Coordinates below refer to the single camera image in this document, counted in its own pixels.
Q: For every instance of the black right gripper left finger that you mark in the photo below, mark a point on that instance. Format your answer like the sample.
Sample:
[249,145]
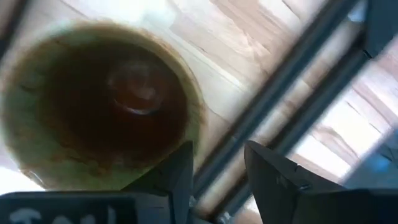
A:
[168,186]

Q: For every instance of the green brown glazed mug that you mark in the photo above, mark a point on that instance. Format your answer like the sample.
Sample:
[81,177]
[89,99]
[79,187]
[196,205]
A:
[99,105]

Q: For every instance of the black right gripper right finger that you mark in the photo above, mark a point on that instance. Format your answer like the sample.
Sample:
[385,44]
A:
[280,193]

